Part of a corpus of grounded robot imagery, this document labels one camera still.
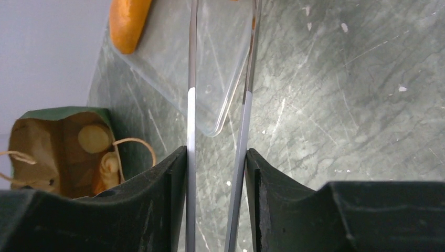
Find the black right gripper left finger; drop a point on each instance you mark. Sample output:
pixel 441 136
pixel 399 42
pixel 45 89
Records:
pixel 142 214

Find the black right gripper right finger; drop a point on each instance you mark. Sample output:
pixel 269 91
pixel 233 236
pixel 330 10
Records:
pixel 342 215

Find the striped fake croissant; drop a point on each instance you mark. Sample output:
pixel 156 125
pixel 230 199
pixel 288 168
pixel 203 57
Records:
pixel 107 175

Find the green paper bag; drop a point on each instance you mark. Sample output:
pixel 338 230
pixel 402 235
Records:
pixel 46 156

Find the metal tongs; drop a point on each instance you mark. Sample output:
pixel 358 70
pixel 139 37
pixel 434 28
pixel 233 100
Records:
pixel 241 149

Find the brown fake bread loaf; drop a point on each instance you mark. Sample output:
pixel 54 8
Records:
pixel 126 22

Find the round pale fake bun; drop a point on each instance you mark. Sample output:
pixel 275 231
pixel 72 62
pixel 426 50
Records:
pixel 95 138

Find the clear plastic tray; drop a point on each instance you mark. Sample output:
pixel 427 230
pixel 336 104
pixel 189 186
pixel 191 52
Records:
pixel 223 38

